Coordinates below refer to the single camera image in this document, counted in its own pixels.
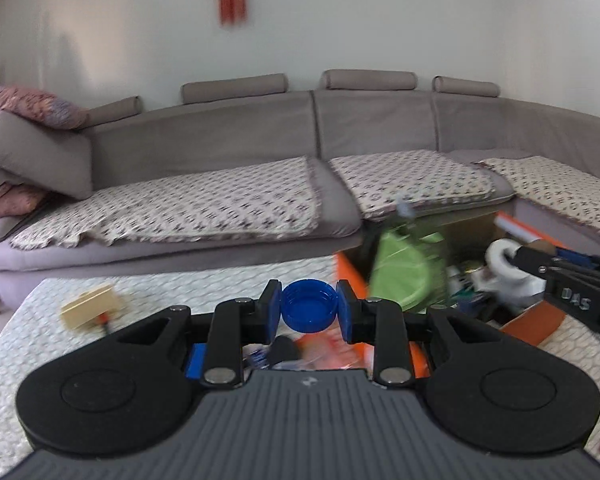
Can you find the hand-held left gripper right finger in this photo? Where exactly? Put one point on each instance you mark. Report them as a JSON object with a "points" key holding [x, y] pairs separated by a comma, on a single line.
{"points": [[346, 315]]}

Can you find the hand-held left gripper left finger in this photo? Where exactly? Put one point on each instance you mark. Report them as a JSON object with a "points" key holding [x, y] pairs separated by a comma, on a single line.
{"points": [[272, 312]]}

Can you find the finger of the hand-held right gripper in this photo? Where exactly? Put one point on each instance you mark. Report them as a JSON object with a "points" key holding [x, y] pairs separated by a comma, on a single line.
{"points": [[575, 256], [530, 257]]}

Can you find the white tape roll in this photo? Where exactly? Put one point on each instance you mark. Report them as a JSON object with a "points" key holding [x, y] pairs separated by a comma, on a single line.
{"points": [[507, 275]]}

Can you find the blue bottle cap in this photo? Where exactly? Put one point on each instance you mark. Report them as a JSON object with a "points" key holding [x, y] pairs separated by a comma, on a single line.
{"points": [[310, 306]]}

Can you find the orange cardboard box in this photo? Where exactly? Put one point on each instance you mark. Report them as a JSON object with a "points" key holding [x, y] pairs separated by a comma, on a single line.
{"points": [[535, 320]]}

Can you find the green bottle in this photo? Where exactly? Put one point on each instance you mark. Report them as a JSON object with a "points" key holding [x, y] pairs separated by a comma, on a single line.
{"points": [[405, 270]]}

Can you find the leaf-print cloth desktop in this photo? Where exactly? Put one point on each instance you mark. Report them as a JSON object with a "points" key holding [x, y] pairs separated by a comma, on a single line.
{"points": [[55, 360]]}

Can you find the orange plastic packet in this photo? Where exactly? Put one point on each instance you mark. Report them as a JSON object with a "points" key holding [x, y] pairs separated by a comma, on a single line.
{"points": [[330, 352]]}

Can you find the small blue white tag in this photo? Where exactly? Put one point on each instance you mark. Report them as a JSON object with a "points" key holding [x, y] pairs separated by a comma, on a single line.
{"points": [[257, 358]]}

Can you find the long patterned sofa cover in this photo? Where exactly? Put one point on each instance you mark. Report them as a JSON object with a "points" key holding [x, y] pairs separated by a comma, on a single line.
{"points": [[555, 190]]}

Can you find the blue plastic case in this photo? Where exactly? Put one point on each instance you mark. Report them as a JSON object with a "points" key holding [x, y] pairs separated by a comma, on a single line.
{"points": [[196, 360]]}

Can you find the large patterned sofa cover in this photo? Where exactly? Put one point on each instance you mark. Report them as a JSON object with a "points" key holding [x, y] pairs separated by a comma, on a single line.
{"points": [[180, 205]]}

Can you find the medium patterned sofa cover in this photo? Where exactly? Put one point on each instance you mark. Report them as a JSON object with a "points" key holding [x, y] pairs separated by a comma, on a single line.
{"points": [[410, 180]]}

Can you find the red marker pen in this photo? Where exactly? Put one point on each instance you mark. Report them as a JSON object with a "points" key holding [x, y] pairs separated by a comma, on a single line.
{"points": [[104, 321]]}

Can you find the grey sofa headrest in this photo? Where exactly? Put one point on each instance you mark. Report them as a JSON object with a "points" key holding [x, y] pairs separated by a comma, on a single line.
{"points": [[112, 111], [235, 89], [467, 86], [370, 80]]}

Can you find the cream wooden block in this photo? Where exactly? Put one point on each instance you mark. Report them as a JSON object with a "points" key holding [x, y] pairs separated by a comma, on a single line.
{"points": [[90, 307]]}

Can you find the grey sectional sofa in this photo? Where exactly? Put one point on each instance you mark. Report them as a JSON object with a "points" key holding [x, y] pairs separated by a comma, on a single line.
{"points": [[205, 135]]}

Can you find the pink floral pillow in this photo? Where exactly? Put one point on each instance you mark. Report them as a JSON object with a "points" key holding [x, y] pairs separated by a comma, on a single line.
{"points": [[30, 105], [5, 202]]}

